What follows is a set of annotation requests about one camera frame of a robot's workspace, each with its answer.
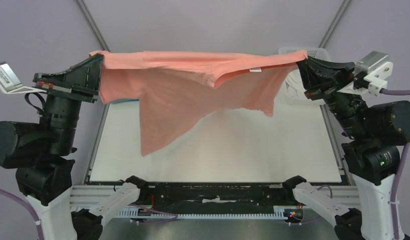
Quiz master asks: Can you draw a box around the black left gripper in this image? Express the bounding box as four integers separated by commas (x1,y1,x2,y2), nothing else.
37,50,107,151

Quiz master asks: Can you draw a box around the pink t shirt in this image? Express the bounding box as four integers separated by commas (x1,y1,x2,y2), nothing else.
99,50,308,156

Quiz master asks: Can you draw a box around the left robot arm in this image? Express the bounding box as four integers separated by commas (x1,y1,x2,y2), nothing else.
0,53,150,240

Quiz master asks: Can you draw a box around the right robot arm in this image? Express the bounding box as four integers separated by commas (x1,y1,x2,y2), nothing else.
281,51,410,240

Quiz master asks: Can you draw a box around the white t shirt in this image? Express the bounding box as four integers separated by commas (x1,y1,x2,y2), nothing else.
285,69,306,99

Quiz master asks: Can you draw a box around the white plastic laundry basket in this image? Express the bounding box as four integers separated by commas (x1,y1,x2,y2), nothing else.
278,46,331,106

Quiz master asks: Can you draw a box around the blue folded t shirt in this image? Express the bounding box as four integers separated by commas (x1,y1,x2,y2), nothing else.
110,98,139,104

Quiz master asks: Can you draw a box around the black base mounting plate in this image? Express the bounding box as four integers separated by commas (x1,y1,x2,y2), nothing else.
135,182,299,215

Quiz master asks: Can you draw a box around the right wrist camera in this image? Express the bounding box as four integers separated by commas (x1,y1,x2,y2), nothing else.
338,51,393,96

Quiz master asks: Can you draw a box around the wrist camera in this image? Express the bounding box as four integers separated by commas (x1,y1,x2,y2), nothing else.
0,62,47,95
338,51,393,96

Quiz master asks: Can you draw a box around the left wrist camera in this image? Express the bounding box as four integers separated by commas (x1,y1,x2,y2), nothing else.
0,62,47,95

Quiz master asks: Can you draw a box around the aluminium frame rail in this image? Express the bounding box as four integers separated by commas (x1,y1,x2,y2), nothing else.
70,185,360,209

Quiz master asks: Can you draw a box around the white slotted cable duct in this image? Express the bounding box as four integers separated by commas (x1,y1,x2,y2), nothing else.
115,207,288,221

